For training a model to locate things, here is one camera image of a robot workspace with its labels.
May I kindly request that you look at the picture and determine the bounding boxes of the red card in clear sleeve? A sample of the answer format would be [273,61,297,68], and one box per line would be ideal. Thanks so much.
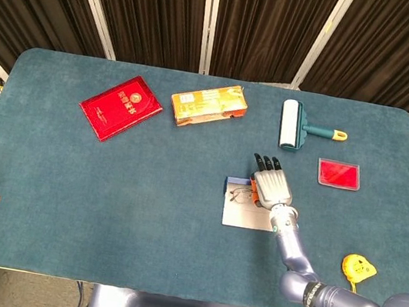
[314,157,364,192]

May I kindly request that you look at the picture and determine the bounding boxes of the teal lint roller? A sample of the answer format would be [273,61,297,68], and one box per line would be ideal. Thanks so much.
[275,98,352,161]

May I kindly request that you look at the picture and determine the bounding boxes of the thin wire-frame eyeglasses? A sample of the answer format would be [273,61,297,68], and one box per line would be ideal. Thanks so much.
[228,185,256,206]

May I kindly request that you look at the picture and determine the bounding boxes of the yellow tape measure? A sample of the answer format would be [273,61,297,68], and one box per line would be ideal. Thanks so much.
[337,251,381,296]

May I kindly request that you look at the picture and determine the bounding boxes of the orange yellow carton box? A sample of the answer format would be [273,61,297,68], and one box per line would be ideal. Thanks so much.
[166,75,252,137]

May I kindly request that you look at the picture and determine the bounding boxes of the red certificate book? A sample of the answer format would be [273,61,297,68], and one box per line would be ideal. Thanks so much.
[73,67,168,151]

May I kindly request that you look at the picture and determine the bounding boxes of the blue felt table cover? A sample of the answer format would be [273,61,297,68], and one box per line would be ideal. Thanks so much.
[0,42,409,307]

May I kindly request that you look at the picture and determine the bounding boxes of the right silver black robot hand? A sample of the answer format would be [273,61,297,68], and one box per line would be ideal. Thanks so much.
[244,152,301,215]

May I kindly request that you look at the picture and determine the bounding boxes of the blue glasses case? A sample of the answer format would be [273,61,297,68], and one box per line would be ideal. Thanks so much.
[219,175,284,234]

